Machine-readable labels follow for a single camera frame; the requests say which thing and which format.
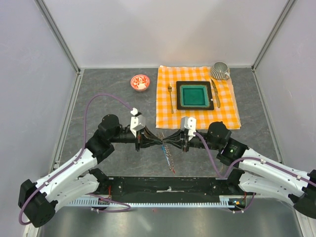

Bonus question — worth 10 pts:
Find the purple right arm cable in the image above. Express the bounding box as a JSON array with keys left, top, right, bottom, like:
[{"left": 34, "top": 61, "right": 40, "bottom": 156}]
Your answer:
[{"left": 194, "top": 132, "right": 316, "bottom": 214}]

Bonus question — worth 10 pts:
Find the slotted cable duct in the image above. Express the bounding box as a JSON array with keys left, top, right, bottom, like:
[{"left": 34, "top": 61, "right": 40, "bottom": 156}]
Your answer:
[{"left": 67, "top": 196, "right": 245, "bottom": 208}]

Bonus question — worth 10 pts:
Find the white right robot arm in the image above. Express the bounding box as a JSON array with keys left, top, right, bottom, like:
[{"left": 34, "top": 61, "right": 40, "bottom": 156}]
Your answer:
[{"left": 163, "top": 117, "right": 316, "bottom": 219}]

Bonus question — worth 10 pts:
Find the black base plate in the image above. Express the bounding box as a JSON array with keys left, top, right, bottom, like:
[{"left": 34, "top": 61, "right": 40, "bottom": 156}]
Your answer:
[{"left": 95, "top": 176, "right": 244, "bottom": 203}]

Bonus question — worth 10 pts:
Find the aluminium frame rail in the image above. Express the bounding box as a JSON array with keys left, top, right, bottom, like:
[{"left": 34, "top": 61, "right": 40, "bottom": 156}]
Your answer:
[{"left": 35, "top": 0, "right": 81, "bottom": 74}]

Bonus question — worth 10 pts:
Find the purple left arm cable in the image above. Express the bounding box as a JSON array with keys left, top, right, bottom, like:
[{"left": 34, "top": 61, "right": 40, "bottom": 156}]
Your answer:
[{"left": 19, "top": 93, "right": 133, "bottom": 225}]

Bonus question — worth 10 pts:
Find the gold fork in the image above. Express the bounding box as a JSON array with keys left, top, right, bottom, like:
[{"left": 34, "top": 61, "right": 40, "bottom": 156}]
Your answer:
[{"left": 167, "top": 83, "right": 174, "bottom": 114}]

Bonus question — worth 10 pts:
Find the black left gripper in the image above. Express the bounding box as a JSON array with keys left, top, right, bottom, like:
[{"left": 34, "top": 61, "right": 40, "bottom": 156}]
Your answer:
[{"left": 110, "top": 125, "right": 162, "bottom": 152}]

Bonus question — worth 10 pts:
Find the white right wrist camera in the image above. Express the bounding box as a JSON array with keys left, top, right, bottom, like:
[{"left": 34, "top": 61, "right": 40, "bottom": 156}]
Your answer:
[{"left": 180, "top": 117, "right": 197, "bottom": 137}]

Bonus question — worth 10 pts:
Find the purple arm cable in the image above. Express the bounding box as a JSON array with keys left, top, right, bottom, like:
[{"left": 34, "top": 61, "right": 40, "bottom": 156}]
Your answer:
[
  {"left": 194, "top": 132, "right": 316, "bottom": 214},
  {"left": 19, "top": 93, "right": 133, "bottom": 225}
]

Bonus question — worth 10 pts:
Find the orange checkered cloth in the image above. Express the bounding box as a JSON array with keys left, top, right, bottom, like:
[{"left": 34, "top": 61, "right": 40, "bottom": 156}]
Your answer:
[{"left": 156, "top": 66, "right": 241, "bottom": 129}]

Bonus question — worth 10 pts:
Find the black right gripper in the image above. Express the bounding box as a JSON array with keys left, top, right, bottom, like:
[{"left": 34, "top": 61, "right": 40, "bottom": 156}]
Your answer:
[{"left": 162, "top": 128, "right": 221, "bottom": 153}]

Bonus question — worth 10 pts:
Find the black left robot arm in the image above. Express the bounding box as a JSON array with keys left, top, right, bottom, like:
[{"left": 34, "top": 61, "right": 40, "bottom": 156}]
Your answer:
[{"left": 18, "top": 113, "right": 162, "bottom": 228}]

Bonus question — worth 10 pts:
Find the red patterned bowl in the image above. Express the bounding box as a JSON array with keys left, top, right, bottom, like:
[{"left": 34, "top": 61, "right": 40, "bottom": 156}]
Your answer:
[{"left": 130, "top": 75, "right": 150, "bottom": 91}]

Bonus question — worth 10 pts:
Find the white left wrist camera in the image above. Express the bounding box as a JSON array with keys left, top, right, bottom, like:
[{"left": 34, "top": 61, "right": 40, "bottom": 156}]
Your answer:
[{"left": 130, "top": 108, "right": 146, "bottom": 137}]

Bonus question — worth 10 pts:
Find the black teal square plate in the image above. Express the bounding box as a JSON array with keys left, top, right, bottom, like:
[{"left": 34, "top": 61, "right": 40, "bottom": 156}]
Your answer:
[{"left": 176, "top": 81, "right": 214, "bottom": 111}]

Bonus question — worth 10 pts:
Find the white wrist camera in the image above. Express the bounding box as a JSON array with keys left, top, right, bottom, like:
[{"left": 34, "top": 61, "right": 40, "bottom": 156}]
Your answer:
[
  {"left": 130, "top": 108, "right": 146, "bottom": 137},
  {"left": 180, "top": 117, "right": 197, "bottom": 137}
]

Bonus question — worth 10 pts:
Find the striped ceramic mug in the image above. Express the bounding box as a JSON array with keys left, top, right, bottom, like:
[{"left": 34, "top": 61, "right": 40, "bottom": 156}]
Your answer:
[{"left": 210, "top": 62, "right": 231, "bottom": 80}]

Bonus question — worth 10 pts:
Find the gold knife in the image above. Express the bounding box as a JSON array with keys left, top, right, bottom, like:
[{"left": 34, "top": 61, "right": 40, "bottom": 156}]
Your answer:
[{"left": 211, "top": 80, "right": 221, "bottom": 108}]

